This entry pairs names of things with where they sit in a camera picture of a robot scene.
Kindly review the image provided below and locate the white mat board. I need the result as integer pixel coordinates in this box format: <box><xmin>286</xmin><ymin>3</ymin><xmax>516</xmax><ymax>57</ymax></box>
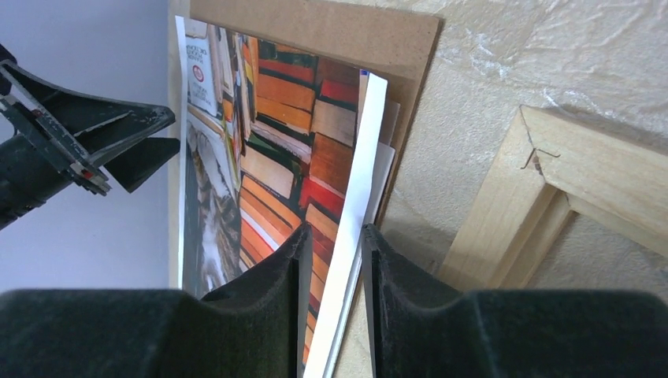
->
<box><xmin>303</xmin><ymin>70</ymin><xmax>395</xmax><ymax>377</ymax></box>

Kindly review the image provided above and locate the brown cardboard backing board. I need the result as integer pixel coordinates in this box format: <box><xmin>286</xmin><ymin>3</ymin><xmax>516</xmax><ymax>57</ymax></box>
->
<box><xmin>166</xmin><ymin>0</ymin><xmax>443</xmax><ymax>378</ymax></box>

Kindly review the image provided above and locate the cat and books photo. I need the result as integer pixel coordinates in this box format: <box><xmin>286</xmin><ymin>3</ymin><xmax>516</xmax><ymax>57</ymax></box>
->
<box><xmin>175</xmin><ymin>16</ymin><xmax>369</xmax><ymax>364</ymax></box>

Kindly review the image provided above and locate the light wooden picture frame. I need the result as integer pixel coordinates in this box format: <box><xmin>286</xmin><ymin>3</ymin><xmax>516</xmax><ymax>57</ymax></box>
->
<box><xmin>437</xmin><ymin>106</ymin><xmax>667</xmax><ymax>291</ymax></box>

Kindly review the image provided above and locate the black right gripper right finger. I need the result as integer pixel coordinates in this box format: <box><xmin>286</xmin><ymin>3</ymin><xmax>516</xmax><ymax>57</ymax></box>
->
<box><xmin>362</xmin><ymin>224</ymin><xmax>667</xmax><ymax>377</ymax></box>

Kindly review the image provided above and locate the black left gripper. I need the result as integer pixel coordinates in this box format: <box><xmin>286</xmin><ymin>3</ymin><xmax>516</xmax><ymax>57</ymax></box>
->
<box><xmin>1</xmin><ymin>60</ymin><xmax>180</xmax><ymax>228</ymax></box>

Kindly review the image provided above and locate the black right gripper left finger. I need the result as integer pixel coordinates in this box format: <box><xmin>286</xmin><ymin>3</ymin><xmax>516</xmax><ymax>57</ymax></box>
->
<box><xmin>1</xmin><ymin>224</ymin><xmax>313</xmax><ymax>377</ymax></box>

